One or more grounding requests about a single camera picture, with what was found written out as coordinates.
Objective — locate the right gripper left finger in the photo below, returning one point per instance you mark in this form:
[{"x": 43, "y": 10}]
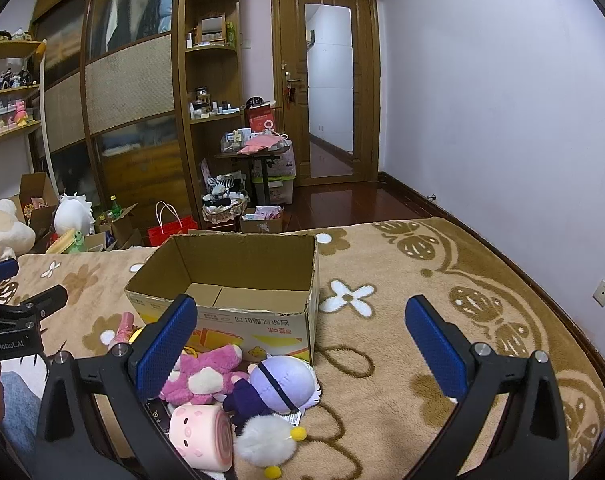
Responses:
[{"x": 72, "y": 440}]

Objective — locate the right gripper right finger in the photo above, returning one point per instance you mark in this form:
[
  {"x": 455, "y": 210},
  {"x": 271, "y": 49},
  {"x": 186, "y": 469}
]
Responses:
[{"x": 531, "y": 439}]

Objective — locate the pink bear plush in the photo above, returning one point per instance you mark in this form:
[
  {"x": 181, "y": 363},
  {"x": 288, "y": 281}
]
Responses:
[{"x": 203, "y": 379}]

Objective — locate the pink pig roll plush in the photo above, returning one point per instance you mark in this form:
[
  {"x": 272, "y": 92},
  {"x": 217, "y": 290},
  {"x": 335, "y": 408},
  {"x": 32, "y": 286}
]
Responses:
[{"x": 202, "y": 435}]

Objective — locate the purple haired blindfolded doll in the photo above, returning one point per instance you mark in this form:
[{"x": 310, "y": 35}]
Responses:
[{"x": 278, "y": 385}]

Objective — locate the yellow round plush pouch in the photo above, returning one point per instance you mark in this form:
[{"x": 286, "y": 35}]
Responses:
[{"x": 135, "y": 335}]

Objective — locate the cream bear plush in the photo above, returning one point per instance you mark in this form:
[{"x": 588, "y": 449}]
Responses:
[{"x": 16, "y": 238}]

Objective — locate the brown box on floor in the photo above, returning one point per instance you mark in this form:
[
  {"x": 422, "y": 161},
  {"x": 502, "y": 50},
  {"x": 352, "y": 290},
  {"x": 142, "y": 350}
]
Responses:
[{"x": 36, "y": 203}]

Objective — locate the white spiky hair plush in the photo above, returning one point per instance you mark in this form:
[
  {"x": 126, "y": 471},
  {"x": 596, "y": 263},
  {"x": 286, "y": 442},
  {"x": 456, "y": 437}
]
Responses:
[{"x": 74, "y": 212}]

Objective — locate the green glass bottle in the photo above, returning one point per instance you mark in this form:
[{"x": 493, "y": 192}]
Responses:
[{"x": 116, "y": 209}]

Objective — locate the white fluffy chick plush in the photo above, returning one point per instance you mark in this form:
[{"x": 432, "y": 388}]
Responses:
[{"x": 267, "y": 442}]

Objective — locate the red paper bag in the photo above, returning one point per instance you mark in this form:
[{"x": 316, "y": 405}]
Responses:
[{"x": 169, "y": 223}]

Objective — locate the open cardboard box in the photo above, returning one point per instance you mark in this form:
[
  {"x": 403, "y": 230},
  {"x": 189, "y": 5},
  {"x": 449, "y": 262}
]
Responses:
[{"x": 258, "y": 291}]

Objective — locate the white display shelf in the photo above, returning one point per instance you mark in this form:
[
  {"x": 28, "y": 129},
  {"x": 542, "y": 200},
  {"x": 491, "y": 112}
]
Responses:
[{"x": 22, "y": 114}]

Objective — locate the basket of clutter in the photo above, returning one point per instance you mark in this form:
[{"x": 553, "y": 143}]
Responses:
[{"x": 226, "y": 198}]

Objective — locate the small box of papers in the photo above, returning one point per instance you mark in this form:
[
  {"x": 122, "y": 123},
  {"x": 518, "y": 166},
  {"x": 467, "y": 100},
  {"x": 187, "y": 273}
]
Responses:
[{"x": 262, "y": 219}]

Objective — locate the small black side table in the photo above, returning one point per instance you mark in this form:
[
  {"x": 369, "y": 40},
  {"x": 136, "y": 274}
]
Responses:
[{"x": 264, "y": 157}]

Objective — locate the wooden wardrobe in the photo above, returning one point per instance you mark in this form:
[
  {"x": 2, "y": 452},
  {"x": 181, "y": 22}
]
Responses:
[{"x": 122, "y": 79}]

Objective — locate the wooden door with mirror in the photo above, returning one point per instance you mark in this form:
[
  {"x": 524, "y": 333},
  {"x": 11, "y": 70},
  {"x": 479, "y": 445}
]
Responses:
[{"x": 326, "y": 56}]

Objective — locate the wall power socket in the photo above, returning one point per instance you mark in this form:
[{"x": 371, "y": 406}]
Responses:
[{"x": 599, "y": 294}]

